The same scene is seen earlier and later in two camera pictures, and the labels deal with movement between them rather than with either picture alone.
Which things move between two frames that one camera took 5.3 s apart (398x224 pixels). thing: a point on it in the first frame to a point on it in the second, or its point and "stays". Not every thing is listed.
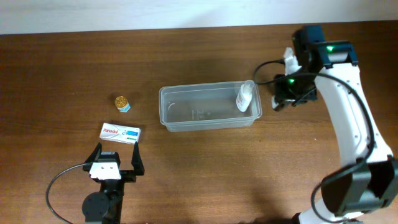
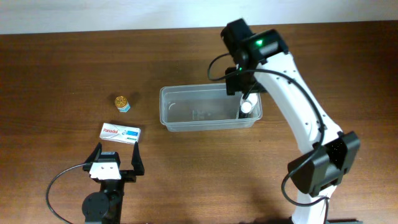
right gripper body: [296, 91] to [245, 81]
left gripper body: [129, 176] stays
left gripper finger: [137, 160] stays
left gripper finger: [94, 156] stays
